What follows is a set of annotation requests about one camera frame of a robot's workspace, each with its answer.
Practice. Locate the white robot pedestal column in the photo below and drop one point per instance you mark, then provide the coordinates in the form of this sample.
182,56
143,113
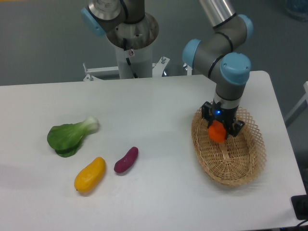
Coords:
133,43

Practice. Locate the white frame at right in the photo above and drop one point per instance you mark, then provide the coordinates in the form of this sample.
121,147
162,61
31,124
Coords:
298,108

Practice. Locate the black device at table edge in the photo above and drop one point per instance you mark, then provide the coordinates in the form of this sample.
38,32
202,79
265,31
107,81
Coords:
300,206

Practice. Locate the purple sweet potato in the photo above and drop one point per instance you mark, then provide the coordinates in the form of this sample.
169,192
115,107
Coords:
127,161

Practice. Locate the woven wicker basket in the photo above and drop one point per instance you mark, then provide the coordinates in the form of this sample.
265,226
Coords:
237,161

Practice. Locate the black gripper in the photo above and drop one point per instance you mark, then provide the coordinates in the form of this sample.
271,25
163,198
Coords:
212,112

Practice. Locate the orange fruit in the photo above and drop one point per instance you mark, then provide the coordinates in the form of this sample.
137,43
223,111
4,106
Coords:
217,132

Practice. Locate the yellow mango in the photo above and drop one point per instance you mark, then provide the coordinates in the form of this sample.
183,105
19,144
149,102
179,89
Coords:
89,177

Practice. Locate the green bok choy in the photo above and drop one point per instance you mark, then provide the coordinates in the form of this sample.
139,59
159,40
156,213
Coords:
66,139

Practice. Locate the white metal base frame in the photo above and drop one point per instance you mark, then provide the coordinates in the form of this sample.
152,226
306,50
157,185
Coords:
163,68

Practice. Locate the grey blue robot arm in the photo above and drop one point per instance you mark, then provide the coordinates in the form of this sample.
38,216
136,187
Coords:
215,59

